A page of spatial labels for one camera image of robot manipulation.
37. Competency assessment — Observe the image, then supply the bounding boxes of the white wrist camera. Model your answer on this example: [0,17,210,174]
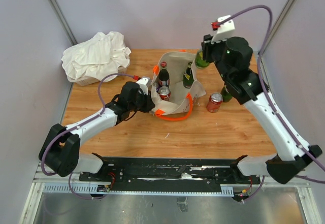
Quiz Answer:
[211,19,235,44]
[136,76,152,95]

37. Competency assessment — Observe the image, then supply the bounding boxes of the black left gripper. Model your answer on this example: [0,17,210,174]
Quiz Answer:
[129,88,155,113]

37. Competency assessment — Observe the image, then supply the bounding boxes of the grey slotted cable duct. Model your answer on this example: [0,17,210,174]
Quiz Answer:
[43,180,234,197]

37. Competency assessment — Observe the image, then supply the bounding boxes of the aluminium frame post right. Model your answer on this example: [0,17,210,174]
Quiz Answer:
[258,0,297,56]

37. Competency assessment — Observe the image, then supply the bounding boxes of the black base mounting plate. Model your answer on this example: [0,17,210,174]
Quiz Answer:
[79,157,261,186]

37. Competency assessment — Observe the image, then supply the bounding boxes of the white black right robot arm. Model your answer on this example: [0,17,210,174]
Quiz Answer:
[201,35,322,184]

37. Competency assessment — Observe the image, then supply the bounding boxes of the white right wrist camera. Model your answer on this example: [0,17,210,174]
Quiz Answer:
[211,19,235,44]

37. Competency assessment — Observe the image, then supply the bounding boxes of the white canvas tote bag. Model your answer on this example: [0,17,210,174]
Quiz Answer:
[150,51,206,116]

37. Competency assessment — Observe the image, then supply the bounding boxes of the green glass bottle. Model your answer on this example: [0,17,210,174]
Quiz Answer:
[195,49,210,70]
[220,86,233,103]
[182,61,194,88]

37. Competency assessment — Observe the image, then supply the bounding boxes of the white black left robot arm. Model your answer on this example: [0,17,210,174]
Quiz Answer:
[39,77,155,181]

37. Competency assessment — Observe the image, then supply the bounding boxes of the crumpled white cloth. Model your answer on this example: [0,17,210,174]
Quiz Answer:
[61,31,131,83]

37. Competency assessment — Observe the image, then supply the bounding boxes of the aluminium frame post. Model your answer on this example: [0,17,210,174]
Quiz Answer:
[258,0,297,56]
[48,0,77,45]

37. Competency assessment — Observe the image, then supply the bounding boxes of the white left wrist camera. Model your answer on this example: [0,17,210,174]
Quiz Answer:
[136,76,152,95]

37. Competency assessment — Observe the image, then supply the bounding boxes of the glass cola bottle red cap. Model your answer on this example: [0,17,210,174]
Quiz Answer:
[158,61,170,87]

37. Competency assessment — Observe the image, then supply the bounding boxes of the purple soda can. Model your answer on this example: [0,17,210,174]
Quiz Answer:
[152,82,160,92]

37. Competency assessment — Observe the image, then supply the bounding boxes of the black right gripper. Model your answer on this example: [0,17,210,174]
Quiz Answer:
[202,31,232,82]

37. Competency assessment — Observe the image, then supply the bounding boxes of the orange bag handle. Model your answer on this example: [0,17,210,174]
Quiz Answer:
[155,93,195,122]

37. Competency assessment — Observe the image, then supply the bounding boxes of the red soda can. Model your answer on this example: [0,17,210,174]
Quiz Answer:
[206,93,223,113]
[158,86,171,101]

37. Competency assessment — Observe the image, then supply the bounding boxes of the aluminium frame post left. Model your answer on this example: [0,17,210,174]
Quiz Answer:
[48,0,77,45]

